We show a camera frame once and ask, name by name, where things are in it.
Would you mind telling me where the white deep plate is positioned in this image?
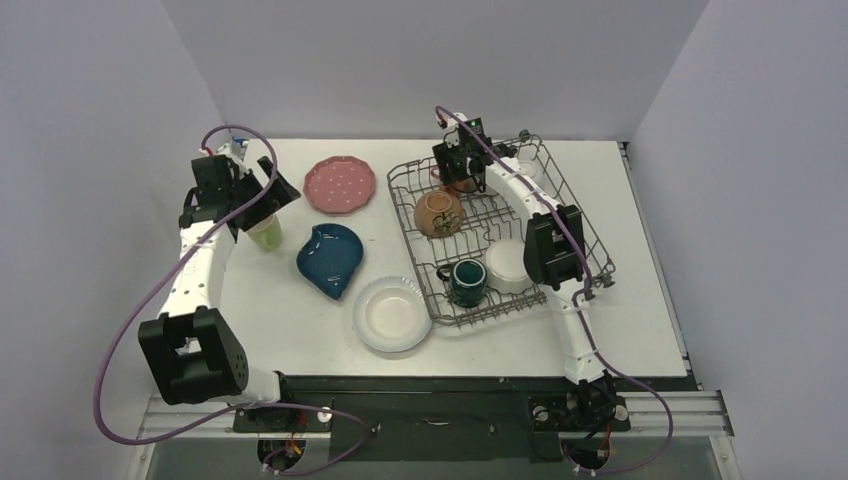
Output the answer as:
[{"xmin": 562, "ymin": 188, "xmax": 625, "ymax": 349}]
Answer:
[{"xmin": 352, "ymin": 276, "xmax": 433, "ymax": 354}]

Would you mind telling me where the grey wire dish rack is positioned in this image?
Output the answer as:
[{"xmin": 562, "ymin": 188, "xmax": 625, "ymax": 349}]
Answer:
[{"xmin": 387, "ymin": 131, "xmax": 616, "ymax": 327}]

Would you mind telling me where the white fluted bowl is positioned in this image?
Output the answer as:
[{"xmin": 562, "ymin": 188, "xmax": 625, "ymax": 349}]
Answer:
[{"xmin": 484, "ymin": 239, "xmax": 534, "ymax": 294}]

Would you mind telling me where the brown floral mug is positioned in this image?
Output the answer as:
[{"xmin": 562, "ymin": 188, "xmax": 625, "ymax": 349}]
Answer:
[{"xmin": 414, "ymin": 190, "xmax": 465, "ymax": 238}]

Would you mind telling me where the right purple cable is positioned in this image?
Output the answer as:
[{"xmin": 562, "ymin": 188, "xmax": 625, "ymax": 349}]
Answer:
[{"xmin": 433, "ymin": 104, "xmax": 676, "ymax": 478}]

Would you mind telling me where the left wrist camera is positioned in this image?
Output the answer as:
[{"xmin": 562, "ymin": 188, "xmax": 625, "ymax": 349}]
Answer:
[{"xmin": 217, "ymin": 138, "xmax": 249, "ymax": 160}]

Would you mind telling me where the pink polka dot plate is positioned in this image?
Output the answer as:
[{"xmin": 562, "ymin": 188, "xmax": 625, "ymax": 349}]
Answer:
[{"xmin": 303, "ymin": 156, "xmax": 377, "ymax": 215}]

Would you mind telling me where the aluminium rail frame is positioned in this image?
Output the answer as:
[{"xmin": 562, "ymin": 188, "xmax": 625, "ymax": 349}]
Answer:
[{"xmin": 137, "ymin": 390, "xmax": 735, "ymax": 480}]

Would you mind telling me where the white round bowl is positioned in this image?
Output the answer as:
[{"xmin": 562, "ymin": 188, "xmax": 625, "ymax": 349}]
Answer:
[{"xmin": 518, "ymin": 159, "xmax": 544, "ymax": 185}]

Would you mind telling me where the small orange cup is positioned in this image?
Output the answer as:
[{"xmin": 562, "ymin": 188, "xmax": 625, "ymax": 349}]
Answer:
[{"xmin": 430, "ymin": 167, "xmax": 478, "ymax": 196}]

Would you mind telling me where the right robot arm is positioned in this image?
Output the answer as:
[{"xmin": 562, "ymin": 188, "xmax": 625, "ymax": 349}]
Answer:
[{"xmin": 433, "ymin": 112, "xmax": 617, "ymax": 433}]

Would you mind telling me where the blue leaf-shaped plate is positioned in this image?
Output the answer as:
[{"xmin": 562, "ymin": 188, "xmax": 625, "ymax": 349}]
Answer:
[{"xmin": 296, "ymin": 223, "xmax": 364, "ymax": 300}]

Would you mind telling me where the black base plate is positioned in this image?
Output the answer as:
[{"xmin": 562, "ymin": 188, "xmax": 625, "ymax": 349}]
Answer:
[{"xmin": 199, "ymin": 375, "xmax": 696, "ymax": 470}]

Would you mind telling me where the dark green mug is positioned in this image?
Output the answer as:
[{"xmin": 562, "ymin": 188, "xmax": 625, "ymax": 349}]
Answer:
[{"xmin": 436, "ymin": 259, "xmax": 488, "ymax": 308}]

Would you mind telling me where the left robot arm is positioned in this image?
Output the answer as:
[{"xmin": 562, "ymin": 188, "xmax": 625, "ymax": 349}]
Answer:
[{"xmin": 137, "ymin": 154, "xmax": 300, "ymax": 430}]

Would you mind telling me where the light green mug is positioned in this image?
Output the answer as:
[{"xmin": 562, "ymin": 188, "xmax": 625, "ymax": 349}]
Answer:
[{"xmin": 247, "ymin": 214, "xmax": 283, "ymax": 253}]

